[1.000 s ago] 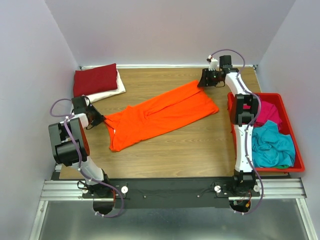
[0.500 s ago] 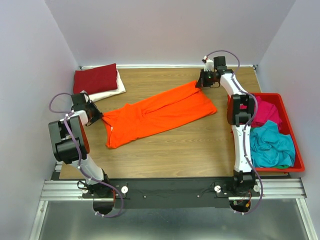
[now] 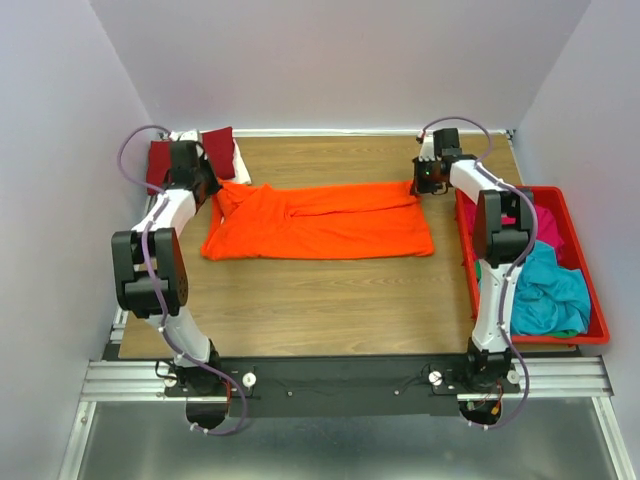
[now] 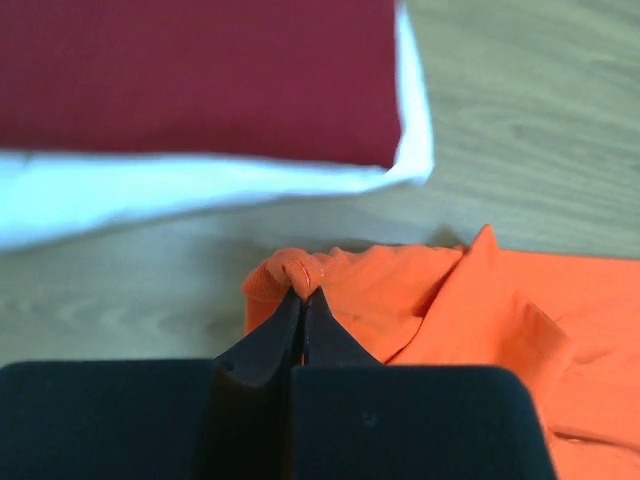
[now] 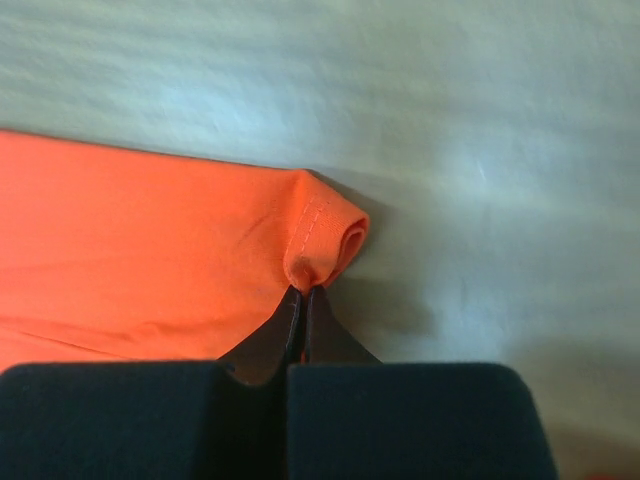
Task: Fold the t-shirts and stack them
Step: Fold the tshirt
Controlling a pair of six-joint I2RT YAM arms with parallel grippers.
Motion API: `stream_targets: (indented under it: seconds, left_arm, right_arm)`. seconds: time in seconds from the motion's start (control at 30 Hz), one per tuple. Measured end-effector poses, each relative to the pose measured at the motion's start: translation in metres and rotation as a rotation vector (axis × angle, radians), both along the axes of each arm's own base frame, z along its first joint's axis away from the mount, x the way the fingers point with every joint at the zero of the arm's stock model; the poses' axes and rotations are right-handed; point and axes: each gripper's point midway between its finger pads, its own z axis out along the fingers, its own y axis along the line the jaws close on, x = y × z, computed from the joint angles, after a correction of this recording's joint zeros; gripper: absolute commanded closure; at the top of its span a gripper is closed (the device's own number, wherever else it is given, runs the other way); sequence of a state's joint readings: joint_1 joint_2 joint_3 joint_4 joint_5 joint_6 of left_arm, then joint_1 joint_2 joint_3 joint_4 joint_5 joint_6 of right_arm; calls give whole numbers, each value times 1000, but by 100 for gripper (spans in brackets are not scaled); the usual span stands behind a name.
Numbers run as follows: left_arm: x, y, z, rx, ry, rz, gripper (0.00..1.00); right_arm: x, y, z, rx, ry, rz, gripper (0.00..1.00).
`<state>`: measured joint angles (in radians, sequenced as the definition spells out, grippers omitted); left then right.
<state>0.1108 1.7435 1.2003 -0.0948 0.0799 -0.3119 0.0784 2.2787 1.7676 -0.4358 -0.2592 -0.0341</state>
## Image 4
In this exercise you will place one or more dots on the folded white t-shirt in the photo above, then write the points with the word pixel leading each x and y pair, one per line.
pixel 48 196

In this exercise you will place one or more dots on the folded dark red t-shirt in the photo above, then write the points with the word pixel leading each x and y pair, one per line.
pixel 298 80

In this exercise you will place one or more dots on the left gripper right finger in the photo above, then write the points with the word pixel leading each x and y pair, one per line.
pixel 356 418

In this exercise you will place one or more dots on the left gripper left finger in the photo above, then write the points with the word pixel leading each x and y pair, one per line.
pixel 221 418

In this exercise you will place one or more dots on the orange t-shirt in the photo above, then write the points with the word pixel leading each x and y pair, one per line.
pixel 567 326

